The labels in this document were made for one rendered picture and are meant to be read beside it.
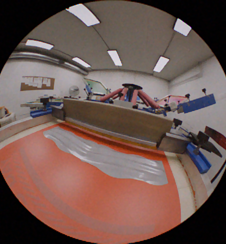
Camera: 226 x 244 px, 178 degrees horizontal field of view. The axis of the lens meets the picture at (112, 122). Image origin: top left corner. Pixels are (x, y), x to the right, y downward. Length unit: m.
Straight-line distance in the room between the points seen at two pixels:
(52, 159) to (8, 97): 3.79
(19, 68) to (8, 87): 0.81
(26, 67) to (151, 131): 4.14
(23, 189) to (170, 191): 0.24
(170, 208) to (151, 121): 0.19
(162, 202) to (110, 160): 0.13
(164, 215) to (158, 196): 0.04
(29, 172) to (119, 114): 0.23
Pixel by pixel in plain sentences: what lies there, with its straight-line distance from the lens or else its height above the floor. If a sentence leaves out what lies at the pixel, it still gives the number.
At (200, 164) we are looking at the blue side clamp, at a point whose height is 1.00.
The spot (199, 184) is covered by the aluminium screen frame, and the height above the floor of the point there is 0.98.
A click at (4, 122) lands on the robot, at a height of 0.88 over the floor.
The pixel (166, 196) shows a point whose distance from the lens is 0.16.
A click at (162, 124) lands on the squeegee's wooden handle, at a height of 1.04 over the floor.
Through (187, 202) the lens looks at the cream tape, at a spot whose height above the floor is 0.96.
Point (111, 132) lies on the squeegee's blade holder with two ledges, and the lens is 0.18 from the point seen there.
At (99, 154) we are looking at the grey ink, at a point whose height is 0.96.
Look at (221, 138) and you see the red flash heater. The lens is 0.84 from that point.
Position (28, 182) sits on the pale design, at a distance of 0.16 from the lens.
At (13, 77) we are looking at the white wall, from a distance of 3.97.
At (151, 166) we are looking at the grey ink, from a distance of 0.17.
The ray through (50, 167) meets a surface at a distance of 0.16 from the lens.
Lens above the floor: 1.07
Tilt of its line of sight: 18 degrees down
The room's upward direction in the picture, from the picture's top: 10 degrees clockwise
